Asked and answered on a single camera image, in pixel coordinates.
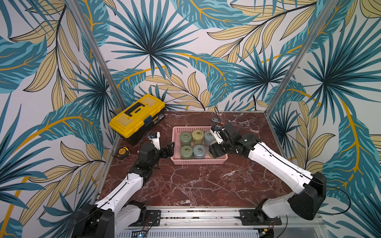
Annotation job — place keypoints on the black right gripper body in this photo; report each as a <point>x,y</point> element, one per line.
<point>217,148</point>

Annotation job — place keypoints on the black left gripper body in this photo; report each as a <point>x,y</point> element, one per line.
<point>153,162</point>

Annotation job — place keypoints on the blue canister front row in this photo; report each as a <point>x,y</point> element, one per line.
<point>199,151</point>

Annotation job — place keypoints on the blue canister row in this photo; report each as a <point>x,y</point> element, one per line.
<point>199,151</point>
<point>209,138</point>

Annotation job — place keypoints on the green canister front row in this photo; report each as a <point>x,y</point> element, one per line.
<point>186,152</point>

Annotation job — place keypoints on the green canister row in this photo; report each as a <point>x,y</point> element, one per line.
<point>185,138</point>
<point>186,152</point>

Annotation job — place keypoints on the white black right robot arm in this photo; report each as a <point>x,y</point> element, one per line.
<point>308,189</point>

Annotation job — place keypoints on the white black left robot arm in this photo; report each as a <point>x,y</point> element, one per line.
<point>114,213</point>

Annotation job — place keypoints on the blue canister back row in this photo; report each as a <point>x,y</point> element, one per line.
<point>209,138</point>

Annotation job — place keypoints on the yellow-green canister back row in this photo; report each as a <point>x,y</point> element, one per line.
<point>197,137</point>

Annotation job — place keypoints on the green canister back row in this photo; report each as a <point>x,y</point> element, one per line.
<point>185,138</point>

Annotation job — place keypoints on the pink perforated plastic basket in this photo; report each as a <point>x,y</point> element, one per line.
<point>177,158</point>

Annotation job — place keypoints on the yellow black tape measure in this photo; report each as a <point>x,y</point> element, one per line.
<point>122,152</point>

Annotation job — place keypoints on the yellow black plastic toolbox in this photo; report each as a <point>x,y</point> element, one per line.
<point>138,119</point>

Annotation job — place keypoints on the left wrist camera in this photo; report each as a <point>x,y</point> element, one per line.
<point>155,139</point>

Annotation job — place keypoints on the orange handled adjustable wrench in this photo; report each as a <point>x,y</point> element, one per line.
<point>216,120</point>

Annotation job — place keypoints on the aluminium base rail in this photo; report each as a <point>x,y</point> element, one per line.
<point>220,222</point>

